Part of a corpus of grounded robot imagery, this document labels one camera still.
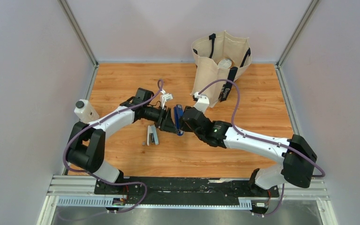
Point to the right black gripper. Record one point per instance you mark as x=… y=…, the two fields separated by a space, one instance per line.
x=184 y=126

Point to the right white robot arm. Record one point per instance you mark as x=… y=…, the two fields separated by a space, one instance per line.
x=294 y=157

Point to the white bottle black cap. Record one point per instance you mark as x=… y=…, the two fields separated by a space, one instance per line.
x=85 y=111

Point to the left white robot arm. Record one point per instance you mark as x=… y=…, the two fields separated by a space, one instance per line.
x=86 y=146

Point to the white roll in bag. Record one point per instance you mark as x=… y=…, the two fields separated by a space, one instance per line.
x=225 y=63

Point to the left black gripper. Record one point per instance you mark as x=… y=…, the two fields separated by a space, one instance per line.
x=165 y=122

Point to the blue black stapler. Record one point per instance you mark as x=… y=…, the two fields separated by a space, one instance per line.
x=178 y=112

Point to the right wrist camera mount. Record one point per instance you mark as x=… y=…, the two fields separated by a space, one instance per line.
x=202 y=102

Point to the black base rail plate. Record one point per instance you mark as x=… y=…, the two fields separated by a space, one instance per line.
x=184 y=190

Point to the cream canvas tote bag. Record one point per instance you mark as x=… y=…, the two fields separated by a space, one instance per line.
x=220 y=56

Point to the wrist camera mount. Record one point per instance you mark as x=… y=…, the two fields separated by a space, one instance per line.
x=165 y=97
x=202 y=102

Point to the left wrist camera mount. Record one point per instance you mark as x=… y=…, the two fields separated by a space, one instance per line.
x=165 y=97

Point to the light grey white stapler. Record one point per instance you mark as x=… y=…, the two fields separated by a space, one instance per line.
x=152 y=135

